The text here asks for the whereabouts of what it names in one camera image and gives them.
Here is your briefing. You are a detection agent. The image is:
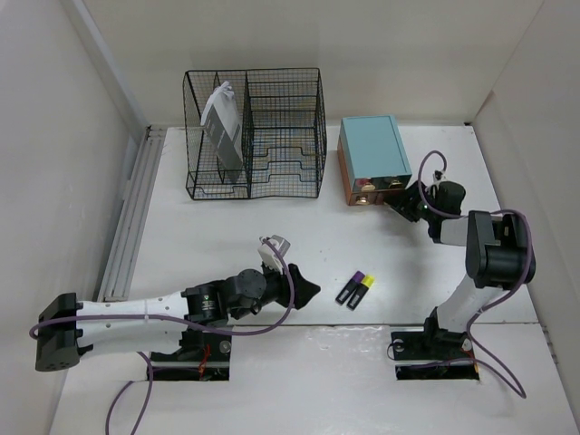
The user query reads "wrist white camera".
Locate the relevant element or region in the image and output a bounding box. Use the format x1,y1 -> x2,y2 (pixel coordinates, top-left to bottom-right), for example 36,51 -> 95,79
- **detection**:
257,235 -> 291,273
430,170 -> 448,189

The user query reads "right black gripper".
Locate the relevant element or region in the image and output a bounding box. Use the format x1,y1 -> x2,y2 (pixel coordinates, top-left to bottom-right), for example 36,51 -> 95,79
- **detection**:
384,179 -> 440,222

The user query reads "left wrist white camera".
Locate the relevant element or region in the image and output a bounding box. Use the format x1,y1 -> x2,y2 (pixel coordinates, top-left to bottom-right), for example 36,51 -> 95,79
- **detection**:
257,235 -> 291,273

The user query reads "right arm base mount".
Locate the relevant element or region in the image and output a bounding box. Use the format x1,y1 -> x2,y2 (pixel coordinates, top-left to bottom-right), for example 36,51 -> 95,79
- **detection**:
391,327 -> 479,381

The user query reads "purple cap highlighter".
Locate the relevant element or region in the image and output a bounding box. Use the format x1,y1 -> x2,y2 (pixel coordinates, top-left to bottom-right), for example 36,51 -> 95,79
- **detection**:
335,271 -> 365,305

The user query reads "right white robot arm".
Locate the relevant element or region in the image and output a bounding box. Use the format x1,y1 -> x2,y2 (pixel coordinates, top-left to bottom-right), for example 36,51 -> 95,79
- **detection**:
385,181 -> 536,361

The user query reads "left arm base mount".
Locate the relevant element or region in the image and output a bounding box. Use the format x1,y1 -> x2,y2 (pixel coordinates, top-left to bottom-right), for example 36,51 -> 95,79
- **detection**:
150,332 -> 232,382

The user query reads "grey setup guide booklet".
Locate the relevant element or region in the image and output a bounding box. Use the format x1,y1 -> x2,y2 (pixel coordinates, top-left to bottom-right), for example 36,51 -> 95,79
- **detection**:
200,81 -> 244,183

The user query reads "aluminium rail frame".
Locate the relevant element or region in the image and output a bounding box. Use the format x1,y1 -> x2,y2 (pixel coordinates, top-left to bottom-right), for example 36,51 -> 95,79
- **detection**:
92,126 -> 167,303

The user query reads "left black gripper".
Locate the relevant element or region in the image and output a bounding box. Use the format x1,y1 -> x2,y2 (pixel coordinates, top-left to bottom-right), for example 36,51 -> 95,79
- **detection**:
229,257 -> 317,320

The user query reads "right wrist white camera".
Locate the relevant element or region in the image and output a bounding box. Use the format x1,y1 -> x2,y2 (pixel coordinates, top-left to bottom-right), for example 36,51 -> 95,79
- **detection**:
430,170 -> 448,189

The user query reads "teal drawer box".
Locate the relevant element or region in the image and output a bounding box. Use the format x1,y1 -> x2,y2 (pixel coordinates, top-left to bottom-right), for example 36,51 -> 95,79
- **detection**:
337,114 -> 412,206

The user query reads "black wire mesh desk organizer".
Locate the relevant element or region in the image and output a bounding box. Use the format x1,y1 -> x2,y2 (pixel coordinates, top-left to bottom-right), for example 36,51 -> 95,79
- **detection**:
182,67 -> 327,200

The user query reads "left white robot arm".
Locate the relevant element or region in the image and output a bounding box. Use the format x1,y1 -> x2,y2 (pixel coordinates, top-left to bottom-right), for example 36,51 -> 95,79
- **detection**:
31,264 -> 321,372

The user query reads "yellow cap highlighter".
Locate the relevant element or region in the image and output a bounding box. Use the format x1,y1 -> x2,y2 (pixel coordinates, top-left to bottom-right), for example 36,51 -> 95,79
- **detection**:
347,275 -> 375,310

